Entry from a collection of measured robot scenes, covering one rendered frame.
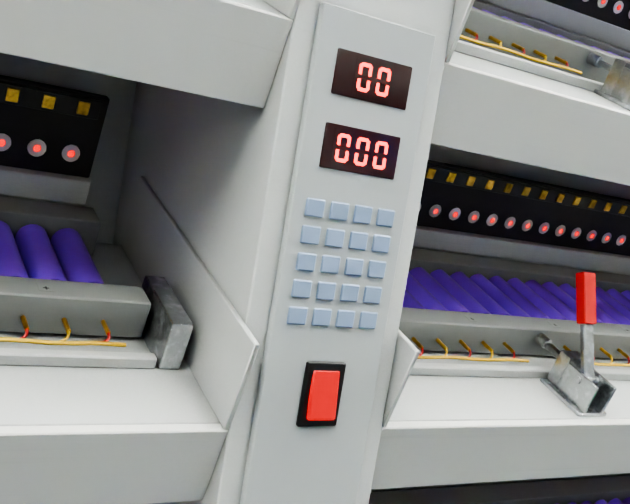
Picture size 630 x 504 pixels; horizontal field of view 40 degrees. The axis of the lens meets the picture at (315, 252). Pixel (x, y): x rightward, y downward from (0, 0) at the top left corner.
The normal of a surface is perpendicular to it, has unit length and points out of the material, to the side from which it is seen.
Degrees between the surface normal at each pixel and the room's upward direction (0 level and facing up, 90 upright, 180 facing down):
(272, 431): 90
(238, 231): 90
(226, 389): 90
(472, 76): 110
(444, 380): 20
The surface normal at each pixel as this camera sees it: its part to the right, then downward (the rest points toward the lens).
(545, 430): 0.44, 0.48
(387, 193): 0.52, 0.15
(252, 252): -0.84, -0.10
